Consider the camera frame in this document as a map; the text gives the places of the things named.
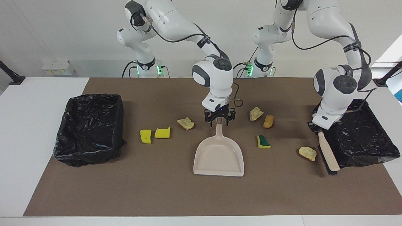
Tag pale yellow foam chunk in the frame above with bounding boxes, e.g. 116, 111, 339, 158
298, 147, 317, 162

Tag pale greenish foam chunk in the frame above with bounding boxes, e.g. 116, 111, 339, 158
249, 107, 264, 122

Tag beige hand brush black bristles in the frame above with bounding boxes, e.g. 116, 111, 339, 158
312, 113, 341, 175

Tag beige plastic dustpan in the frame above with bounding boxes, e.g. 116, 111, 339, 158
193, 119, 245, 177

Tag green and yellow sponge piece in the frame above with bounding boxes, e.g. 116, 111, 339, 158
257, 135, 272, 149

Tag yellow notched sponge piece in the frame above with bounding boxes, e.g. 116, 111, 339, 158
154, 126, 171, 139

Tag yellow sponge piece dark dot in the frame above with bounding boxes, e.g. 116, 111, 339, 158
139, 129, 152, 144

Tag black bag lined bin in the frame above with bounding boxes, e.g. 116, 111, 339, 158
53, 94, 127, 167
311, 99, 401, 169

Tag brown table mat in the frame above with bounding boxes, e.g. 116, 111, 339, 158
23, 77, 402, 217

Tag black clamp stand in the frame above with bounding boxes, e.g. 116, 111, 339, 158
0, 60, 26, 85
373, 61, 402, 88

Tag white cardboard boxes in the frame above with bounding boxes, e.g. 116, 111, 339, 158
41, 60, 76, 76

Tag black left arm base cable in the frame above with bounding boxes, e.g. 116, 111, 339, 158
233, 62, 252, 78

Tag black arm base cable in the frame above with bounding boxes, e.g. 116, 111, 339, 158
233, 62, 252, 78
122, 61, 139, 78

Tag black right arm base cable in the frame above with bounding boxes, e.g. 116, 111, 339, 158
122, 61, 139, 78

